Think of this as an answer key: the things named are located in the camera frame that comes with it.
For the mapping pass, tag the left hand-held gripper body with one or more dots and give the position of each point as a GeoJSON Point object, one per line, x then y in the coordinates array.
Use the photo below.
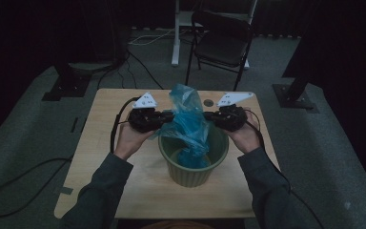
{"type": "Point", "coordinates": [144, 119]}

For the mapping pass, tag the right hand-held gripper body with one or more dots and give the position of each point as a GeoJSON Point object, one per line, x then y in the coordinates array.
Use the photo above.
{"type": "Point", "coordinates": [232, 117]}

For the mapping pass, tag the blue plastic bag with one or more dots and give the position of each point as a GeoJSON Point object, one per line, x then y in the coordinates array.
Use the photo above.
{"type": "Point", "coordinates": [189, 127]}

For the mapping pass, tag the green ribbed plastic bin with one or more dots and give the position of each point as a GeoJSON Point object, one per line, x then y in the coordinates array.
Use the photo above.
{"type": "Point", "coordinates": [187, 176]}

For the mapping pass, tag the person's right hand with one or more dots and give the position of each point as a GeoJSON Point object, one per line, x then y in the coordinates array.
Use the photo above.
{"type": "Point", "coordinates": [244, 138]}

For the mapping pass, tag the person's left hand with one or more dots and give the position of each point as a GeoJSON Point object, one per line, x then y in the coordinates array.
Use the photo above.
{"type": "Point", "coordinates": [130, 140]}

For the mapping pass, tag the black folding chair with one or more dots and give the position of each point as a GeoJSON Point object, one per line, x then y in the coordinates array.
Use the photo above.
{"type": "Point", "coordinates": [222, 47]}

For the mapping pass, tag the black floor strip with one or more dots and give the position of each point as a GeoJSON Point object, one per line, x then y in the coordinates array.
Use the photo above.
{"type": "Point", "coordinates": [74, 125]}

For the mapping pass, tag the black stand base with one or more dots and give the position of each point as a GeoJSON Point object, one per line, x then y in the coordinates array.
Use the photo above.
{"type": "Point", "coordinates": [66, 86]}

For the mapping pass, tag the grey tape strip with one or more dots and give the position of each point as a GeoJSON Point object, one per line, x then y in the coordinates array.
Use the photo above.
{"type": "Point", "coordinates": [66, 191]}

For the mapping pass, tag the black stand with base plate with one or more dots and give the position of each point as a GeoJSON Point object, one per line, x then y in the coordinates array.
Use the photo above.
{"type": "Point", "coordinates": [294, 97]}

